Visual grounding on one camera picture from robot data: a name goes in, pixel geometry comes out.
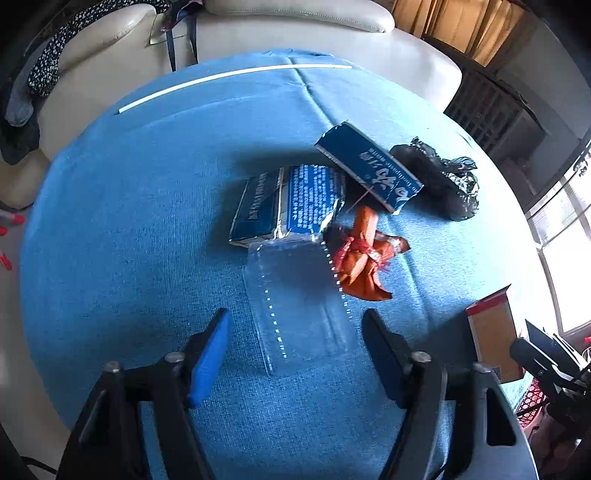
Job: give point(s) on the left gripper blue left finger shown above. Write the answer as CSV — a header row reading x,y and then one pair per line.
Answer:
x,y
204,356

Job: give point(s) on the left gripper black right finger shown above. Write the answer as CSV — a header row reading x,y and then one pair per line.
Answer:
x,y
390,354

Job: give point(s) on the orange white medicine box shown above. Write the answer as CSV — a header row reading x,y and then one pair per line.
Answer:
x,y
495,325

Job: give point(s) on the clear plastic blister pack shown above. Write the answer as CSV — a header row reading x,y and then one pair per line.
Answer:
x,y
301,316

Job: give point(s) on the orange snack wrapper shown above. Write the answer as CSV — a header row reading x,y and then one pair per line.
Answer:
x,y
361,253

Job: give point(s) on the blue foil box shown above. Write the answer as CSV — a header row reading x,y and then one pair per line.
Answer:
x,y
290,203

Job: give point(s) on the blue toothpaste box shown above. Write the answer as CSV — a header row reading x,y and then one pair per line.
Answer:
x,y
391,183

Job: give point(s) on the black plastic bag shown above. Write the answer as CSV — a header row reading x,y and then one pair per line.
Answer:
x,y
450,183

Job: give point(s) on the red mesh basket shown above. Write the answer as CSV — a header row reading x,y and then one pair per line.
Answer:
x,y
532,399

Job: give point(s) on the blue tablecloth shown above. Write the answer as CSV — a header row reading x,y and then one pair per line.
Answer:
x,y
126,254

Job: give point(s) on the wooden crib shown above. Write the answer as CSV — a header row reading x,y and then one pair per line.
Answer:
x,y
494,114

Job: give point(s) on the grey dark clothes pile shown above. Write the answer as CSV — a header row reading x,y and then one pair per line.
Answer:
x,y
20,132

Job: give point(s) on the cream leather sofa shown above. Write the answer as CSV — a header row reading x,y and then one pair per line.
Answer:
x,y
134,45

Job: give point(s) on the polka dot garment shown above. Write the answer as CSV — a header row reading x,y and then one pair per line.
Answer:
x,y
45,73

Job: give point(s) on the orange curtains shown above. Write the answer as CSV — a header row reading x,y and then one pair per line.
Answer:
x,y
475,28

